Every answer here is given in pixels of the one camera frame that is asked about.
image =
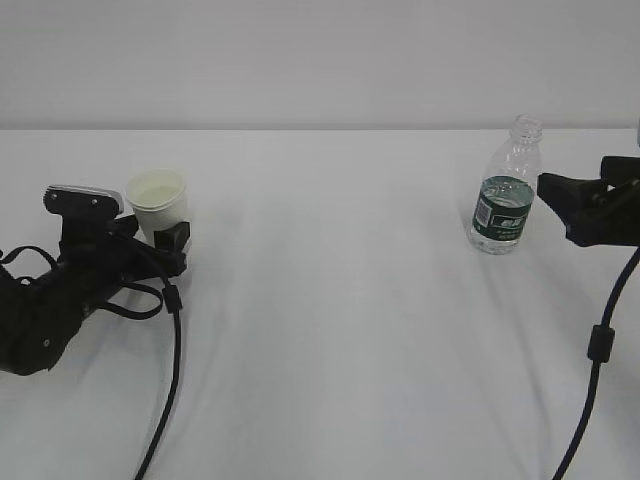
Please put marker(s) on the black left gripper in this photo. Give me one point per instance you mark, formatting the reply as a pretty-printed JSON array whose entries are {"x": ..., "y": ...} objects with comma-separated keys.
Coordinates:
[{"x": 100, "y": 267}]

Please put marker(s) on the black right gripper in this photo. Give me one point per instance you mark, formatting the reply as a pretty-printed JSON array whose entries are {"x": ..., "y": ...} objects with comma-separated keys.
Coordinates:
[{"x": 593, "y": 214}]

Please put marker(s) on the white paper cup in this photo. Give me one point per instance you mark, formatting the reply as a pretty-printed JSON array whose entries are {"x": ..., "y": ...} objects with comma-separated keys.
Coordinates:
[{"x": 159, "y": 201}]

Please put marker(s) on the clear water bottle green label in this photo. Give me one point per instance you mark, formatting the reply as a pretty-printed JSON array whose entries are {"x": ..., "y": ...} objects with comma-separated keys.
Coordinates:
[{"x": 508, "y": 189}]

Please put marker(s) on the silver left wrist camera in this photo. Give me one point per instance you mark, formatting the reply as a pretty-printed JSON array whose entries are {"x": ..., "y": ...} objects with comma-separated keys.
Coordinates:
[{"x": 83, "y": 203}]

